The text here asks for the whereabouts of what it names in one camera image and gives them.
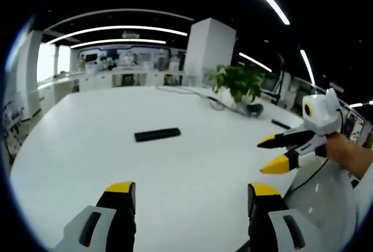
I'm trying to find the white square pillar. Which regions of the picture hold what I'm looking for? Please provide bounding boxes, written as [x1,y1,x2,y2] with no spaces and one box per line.
[183,17,237,88]

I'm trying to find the black remote control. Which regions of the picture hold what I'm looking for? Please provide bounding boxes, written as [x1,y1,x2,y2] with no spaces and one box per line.
[134,128,181,143]

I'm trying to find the green potted plant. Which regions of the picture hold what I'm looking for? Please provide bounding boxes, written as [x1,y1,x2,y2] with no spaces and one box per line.
[205,64,266,110]

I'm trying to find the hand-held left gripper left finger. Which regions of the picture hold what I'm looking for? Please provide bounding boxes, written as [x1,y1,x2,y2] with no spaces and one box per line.
[53,180,137,252]

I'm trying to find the white chair back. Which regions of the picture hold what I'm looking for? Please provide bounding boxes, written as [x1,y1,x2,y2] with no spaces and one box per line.
[283,158,360,252]

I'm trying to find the small black bar object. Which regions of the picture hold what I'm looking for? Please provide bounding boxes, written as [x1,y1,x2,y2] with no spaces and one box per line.
[271,119,291,130]

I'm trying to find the person's right hand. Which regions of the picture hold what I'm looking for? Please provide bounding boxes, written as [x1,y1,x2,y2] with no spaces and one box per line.
[323,132,362,174]

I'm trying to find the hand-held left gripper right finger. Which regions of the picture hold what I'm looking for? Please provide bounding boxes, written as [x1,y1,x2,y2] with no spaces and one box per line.
[247,182,310,252]

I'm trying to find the dark round object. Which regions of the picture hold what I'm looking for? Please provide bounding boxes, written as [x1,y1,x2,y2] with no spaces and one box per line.
[246,103,265,117]

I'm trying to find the black cable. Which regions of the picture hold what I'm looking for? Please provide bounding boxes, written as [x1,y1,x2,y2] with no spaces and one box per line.
[287,108,344,196]

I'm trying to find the grey cables on table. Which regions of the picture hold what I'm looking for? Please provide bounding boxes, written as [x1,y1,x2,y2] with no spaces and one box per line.
[156,85,251,117]

